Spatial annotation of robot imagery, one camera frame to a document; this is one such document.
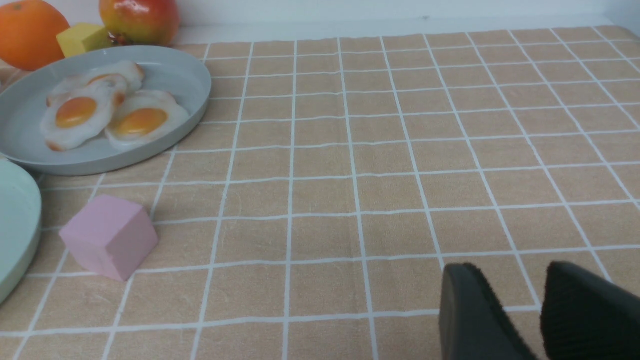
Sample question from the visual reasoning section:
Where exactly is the orange fruit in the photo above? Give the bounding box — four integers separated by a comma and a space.
0, 0, 70, 72

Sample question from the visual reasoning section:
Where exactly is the pink cube block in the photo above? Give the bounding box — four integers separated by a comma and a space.
59, 194, 159, 282

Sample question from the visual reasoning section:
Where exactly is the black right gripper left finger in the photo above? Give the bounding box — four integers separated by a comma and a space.
439, 263, 537, 360

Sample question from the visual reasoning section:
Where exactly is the grey plate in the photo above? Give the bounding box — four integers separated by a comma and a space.
0, 45, 212, 176

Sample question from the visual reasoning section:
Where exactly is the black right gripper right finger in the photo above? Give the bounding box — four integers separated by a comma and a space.
541, 260, 640, 360

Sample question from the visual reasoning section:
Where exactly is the yellow cube block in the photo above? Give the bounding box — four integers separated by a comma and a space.
55, 22, 114, 59

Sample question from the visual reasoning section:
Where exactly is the red yellow mango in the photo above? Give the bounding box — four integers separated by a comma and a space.
98, 0, 181, 47

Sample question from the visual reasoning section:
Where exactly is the fried egg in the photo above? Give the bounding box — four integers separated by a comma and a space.
103, 89, 190, 152
46, 60, 146, 107
39, 74, 128, 152

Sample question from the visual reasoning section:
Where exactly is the mint green plate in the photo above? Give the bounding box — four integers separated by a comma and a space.
0, 161, 42, 303

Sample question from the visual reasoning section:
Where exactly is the fried egg back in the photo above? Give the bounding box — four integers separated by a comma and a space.
46, 60, 146, 107

